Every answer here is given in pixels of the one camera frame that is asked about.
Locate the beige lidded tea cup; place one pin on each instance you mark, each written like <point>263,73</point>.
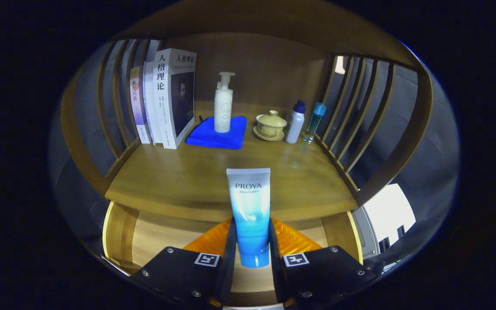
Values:
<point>270,125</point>

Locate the white bottle with blue cap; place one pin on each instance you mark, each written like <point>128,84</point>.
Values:
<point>294,127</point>

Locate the purple book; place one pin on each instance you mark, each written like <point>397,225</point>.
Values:
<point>138,107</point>

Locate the white pump bottle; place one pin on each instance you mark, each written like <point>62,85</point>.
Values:
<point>223,112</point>

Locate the blue folded cloth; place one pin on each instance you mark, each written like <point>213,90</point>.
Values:
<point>213,138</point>

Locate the white grey appliance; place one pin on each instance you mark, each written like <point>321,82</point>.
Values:
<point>388,211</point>

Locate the wooden countertop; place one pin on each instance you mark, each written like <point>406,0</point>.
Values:
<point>179,181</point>

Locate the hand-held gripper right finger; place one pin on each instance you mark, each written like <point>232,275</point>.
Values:
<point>325,275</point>

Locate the wooden cabinet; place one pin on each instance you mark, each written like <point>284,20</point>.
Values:
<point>274,64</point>

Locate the white book with portrait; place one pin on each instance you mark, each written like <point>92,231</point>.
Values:
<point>175,99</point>

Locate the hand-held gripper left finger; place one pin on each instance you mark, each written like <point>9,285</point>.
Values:
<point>183,275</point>

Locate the clear blue bottle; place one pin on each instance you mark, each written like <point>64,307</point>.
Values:
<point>313,122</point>

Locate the blue white cosmetic tube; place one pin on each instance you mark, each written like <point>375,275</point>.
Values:
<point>249,206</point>

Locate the wooden drawer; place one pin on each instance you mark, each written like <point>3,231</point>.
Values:
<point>157,237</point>

